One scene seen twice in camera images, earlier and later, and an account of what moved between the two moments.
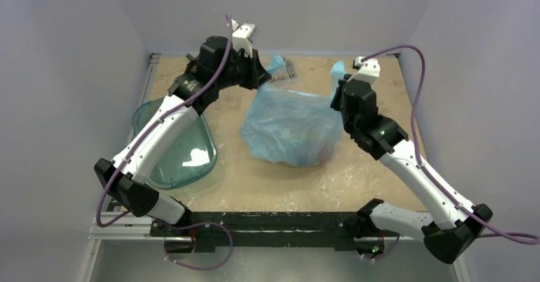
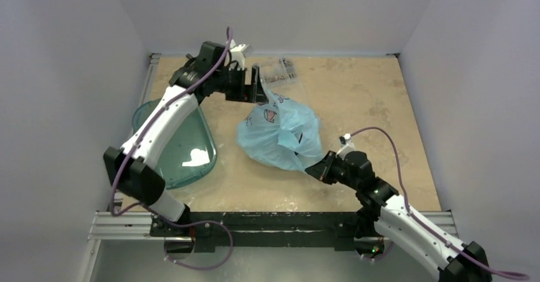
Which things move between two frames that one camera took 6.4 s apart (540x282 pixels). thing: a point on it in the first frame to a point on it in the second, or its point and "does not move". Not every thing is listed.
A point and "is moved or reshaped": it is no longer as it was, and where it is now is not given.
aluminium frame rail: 129,227 does not move
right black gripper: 340,93 to 325,169
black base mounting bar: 344,228 does not move
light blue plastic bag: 293,128 is moved or reshaped
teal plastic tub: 190,155 does not move
